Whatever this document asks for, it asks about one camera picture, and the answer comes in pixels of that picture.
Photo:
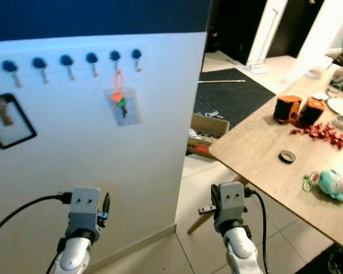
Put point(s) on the light green carabiner loop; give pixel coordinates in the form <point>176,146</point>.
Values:
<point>304,182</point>

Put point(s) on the teal plush toy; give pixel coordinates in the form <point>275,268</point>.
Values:
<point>337,184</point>

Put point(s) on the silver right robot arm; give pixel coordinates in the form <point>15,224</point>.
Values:
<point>243,254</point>

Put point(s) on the open cardboard box with parts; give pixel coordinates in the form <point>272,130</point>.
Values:
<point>200,149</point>

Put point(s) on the black tape roll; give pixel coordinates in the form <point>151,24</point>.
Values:
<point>280,157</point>

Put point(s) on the clear plastic card holder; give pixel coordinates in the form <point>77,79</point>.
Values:
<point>133,117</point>

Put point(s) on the green headed key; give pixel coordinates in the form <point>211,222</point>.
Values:
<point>122,106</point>

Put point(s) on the black floor rug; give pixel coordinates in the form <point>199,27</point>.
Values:
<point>234,97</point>

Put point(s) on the large orange black speaker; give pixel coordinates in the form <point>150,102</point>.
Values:
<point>287,109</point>

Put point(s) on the black framed card holder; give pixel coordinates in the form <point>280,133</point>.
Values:
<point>17,128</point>

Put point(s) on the pile of red wrapped candies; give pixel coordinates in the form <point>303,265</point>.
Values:
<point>328,136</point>

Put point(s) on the small orange black speaker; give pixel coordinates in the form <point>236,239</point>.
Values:
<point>312,112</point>

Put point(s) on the white floor stand with pole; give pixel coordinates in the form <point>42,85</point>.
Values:
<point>256,68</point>

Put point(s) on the grey tape roll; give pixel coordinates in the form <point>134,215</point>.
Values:
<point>335,123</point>

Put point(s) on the brass key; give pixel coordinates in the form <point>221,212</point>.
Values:
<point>0,105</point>

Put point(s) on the small white card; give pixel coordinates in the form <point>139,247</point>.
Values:
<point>319,95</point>

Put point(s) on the white patterned plate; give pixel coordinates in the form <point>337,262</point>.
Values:
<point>340,107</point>

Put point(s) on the white tape roll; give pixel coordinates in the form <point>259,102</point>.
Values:
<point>309,73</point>

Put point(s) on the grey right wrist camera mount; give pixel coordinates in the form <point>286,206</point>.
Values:
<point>231,200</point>

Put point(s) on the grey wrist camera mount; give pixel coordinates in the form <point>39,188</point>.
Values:
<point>231,200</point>
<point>84,202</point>

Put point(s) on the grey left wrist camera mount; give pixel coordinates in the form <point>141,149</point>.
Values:
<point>84,202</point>

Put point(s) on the blue wall hook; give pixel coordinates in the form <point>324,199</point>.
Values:
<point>115,55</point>
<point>91,57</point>
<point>136,53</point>
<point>39,61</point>
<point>66,59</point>
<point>10,65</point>

